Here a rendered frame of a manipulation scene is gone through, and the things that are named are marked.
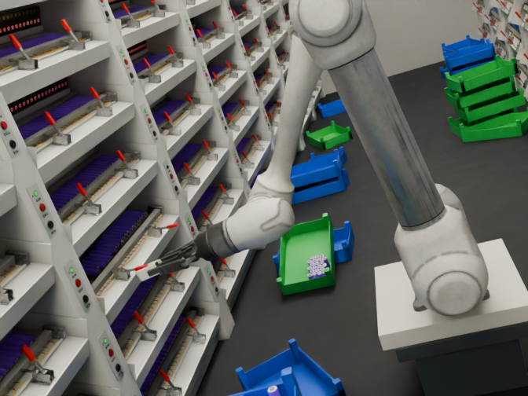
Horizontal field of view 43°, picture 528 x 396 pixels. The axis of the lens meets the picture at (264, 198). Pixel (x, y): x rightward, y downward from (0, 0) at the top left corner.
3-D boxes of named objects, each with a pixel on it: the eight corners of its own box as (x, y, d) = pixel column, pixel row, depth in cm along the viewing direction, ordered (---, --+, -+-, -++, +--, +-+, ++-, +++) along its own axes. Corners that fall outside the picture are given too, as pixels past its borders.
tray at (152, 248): (179, 227, 216) (178, 200, 212) (106, 331, 161) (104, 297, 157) (121, 221, 219) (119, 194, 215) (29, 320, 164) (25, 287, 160)
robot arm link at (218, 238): (247, 241, 170) (227, 249, 172) (230, 211, 168) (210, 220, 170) (240, 258, 162) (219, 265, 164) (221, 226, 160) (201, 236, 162)
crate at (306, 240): (335, 284, 240) (329, 270, 235) (283, 295, 246) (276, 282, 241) (333, 225, 262) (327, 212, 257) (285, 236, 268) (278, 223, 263)
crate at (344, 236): (354, 237, 273) (349, 220, 270) (351, 260, 254) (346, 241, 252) (285, 252, 281) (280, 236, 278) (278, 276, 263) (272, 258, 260)
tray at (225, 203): (243, 199, 286) (243, 169, 280) (207, 265, 230) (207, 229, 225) (197, 194, 289) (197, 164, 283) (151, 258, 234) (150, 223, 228)
